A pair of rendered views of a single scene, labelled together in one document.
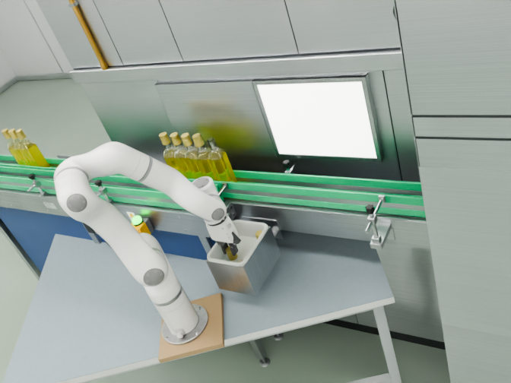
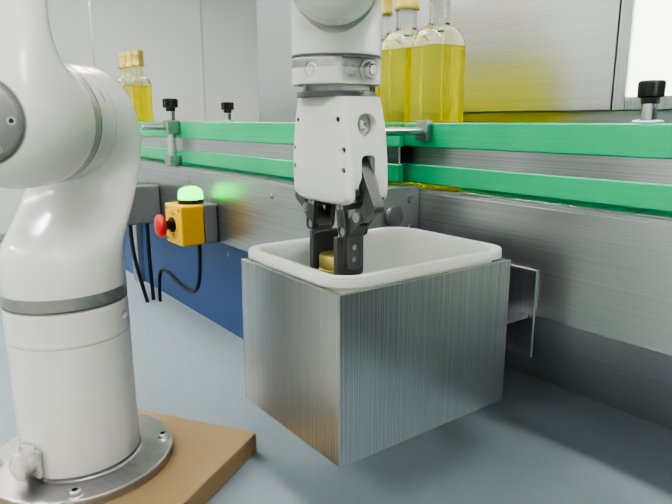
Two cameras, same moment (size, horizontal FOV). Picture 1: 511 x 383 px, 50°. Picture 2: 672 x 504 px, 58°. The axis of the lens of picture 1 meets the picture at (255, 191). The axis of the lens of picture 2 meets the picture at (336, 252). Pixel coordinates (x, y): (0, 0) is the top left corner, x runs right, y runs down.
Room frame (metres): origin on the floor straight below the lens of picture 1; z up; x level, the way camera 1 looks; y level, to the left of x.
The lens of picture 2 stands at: (1.01, 0.03, 1.14)
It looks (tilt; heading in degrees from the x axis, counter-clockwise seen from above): 12 degrees down; 13
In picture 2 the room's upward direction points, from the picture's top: straight up
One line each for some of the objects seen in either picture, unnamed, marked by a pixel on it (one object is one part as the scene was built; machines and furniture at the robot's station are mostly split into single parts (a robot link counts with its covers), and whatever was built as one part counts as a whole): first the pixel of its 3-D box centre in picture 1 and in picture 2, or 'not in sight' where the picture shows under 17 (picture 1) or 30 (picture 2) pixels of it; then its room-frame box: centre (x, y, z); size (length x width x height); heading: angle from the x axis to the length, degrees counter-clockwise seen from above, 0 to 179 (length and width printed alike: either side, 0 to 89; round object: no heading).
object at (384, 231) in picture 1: (377, 227); not in sight; (1.34, -0.34, 1.07); 0.17 x 0.05 x 0.23; 140
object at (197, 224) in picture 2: (141, 229); (190, 223); (1.98, 0.53, 0.96); 0.07 x 0.07 x 0.07; 50
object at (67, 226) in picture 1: (103, 217); (174, 241); (2.38, 0.77, 0.84); 1.59 x 0.18 x 0.18; 50
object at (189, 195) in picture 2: (136, 219); (190, 194); (1.98, 0.52, 1.01); 0.05 x 0.05 x 0.03
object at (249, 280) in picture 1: (247, 252); (393, 325); (1.63, 0.11, 0.92); 0.27 x 0.17 x 0.15; 140
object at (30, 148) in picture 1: (33, 153); (140, 101); (2.62, 0.99, 1.19); 0.06 x 0.06 x 0.28; 50
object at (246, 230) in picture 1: (240, 248); (374, 287); (1.61, 0.13, 0.97); 0.22 x 0.17 x 0.09; 140
